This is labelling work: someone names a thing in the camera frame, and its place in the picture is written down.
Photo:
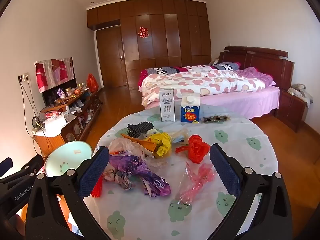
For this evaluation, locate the orange red plastic bag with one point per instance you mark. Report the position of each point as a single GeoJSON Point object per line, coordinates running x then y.
{"type": "Point", "coordinates": [92, 83]}

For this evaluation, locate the wooden wardrobe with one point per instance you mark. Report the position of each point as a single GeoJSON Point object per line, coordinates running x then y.
{"type": "Point", "coordinates": [170, 37]}

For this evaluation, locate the purple printed wrapper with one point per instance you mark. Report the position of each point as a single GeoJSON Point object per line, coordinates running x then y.
{"type": "Point", "coordinates": [135, 166]}

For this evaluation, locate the red plastic fringe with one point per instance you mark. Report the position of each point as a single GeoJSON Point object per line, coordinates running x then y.
{"type": "Point", "coordinates": [97, 187]}

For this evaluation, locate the dark snack packet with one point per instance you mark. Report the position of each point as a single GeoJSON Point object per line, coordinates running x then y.
{"type": "Point", "coordinates": [215, 118]}

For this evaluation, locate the purple wrapped item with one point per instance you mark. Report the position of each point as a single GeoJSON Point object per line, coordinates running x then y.
{"type": "Point", "coordinates": [61, 93]}

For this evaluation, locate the white milk carton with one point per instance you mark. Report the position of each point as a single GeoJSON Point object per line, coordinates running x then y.
{"type": "Point", "coordinates": [166, 105]}

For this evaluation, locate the red patchwork cloth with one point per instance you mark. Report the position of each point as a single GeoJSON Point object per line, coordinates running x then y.
{"type": "Point", "coordinates": [53, 72]}

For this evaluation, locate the pink plastic wrapper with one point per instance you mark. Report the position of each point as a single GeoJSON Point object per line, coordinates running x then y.
{"type": "Point", "coordinates": [200, 177]}

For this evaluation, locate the orange packet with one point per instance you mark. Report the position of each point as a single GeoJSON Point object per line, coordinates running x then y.
{"type": "Point", "coordinates": [146, 145]}

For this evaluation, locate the white mug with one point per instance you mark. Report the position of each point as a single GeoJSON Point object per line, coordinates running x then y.
{"type": "Point", "coordinates": [81, 86]}

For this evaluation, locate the heart print duvet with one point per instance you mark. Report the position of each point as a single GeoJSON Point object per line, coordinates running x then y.
{"type": "Point", "coordinates": [200, 82]}

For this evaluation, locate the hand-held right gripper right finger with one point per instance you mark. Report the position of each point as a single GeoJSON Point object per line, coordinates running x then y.
{"type": "Point", "coordinates": [225, 172]}

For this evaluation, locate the patchwork quilt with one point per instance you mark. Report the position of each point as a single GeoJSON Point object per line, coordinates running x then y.
{"type": "Point", "coordinates": [185, 68]}

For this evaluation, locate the white box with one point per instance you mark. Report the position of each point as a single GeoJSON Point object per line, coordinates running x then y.
{"type": "Point", "coordinates": [55, 126]}

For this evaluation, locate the cream bag with blue label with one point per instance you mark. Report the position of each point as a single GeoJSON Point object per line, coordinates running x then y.
{"type": "Point", "coordinates": [178, 136]}

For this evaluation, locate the pink bed sheet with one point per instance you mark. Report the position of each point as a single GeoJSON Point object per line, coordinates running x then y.
{"type": "Point", "coordinates": [237, 100]}

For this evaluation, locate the yellow plastic bag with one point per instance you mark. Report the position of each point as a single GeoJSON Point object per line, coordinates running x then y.
{"type": "Point", "coordinates": [160, 143]}

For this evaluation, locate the wall outlet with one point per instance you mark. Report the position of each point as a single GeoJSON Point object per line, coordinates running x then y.
{"type": "Point", "coordinates": [23, 77]}

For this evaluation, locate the black foam net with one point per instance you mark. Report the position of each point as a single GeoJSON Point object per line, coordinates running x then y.
{"type": "Point", "coordinates": [137, 130]}

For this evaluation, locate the red paper decoration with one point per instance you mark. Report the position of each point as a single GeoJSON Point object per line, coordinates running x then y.
{"type": "Point", "coordinates": [142, 32]}

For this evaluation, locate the red flat box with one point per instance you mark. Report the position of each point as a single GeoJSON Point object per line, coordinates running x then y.
{"type": "Point", "coordinates": [52, 114]}

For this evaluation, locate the white plastic bag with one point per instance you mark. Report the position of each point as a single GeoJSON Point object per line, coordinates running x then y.
{"type": "Point", "coordinates": [122, 145]}

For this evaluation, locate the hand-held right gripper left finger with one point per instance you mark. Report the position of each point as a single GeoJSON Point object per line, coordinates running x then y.
{"type": "Point", "coordinates": [93, 175]}

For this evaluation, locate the light blue plastic basin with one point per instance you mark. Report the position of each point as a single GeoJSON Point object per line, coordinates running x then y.
{"type": "Point", "coordinates": [70, 155]}

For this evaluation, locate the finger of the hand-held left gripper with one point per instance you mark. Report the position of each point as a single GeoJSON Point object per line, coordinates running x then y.
{"type": "Point", "coordinates": [6, 165]}
{"type": "Point", "coordinates": [32, 163]}

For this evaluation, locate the wooden television cabinet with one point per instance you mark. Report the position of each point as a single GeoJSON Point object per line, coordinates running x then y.
{"type": "Point", "coordinates": [82, 122]}

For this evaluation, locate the gold lid jar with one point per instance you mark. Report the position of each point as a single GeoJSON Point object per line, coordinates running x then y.
{"type": "Point", "coordinates": [69, 92]}

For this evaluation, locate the wooden door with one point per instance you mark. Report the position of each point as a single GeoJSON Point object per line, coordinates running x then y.
{"type": "Point", "coordinates": [110, 60]}

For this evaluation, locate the black television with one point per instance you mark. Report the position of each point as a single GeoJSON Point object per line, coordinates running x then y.
{"type": "Point", "coordinates": [50, 96]}

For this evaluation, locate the blue drink carton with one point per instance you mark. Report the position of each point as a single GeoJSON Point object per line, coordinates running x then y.
{"type": "Point", "coordinates": [190, 110]}

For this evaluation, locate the wooden bed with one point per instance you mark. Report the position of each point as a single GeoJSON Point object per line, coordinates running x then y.
{"type": "Point", "coordinates": [265, 62]}

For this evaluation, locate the grey cloth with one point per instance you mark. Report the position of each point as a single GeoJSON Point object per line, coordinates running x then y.
{"type": "Point", "coordinates": [300, 92]}

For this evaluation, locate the wooden nightstand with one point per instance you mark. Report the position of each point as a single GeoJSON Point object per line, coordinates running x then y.
{"type": "Point", "coordinates": [290, 110]}

